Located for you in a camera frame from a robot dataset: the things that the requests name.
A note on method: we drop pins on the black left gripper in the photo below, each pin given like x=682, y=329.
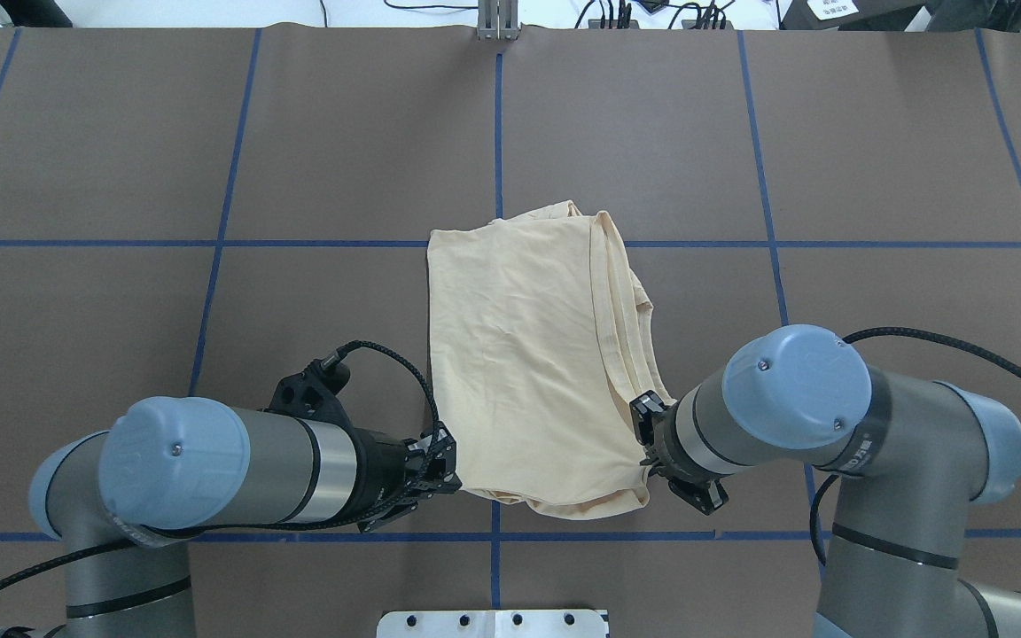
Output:
x=379, y=470

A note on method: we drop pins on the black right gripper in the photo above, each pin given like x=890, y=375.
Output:
x=678, y=440

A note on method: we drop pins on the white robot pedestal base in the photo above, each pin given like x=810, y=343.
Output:
x=496, y=623

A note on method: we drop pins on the aluminium frame post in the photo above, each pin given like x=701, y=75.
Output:
x=498, y=20

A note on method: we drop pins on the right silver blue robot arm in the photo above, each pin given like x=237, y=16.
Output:
x=910, y=456

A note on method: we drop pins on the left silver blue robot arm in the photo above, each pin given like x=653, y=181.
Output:
x=175, y=467

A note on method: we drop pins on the cream long-sleeve printed shirt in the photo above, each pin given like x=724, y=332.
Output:
x=540, y=338

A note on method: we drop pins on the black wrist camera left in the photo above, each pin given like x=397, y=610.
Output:
x=311, y=390

